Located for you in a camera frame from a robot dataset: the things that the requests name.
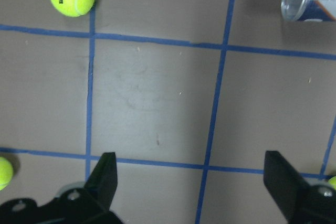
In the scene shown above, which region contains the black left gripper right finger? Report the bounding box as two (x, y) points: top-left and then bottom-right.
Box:
(263, 151), (310, 221)

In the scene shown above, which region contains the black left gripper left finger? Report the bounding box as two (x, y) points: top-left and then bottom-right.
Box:
(84, 152), (118, 211)

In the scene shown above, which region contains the yellow Head tennis ball centre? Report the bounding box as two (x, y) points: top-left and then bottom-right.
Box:
(328, 176), (336, 190)

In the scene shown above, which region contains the yellow Wilson ball far left-side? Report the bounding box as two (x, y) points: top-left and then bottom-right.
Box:
(0, 157), (14, 190)

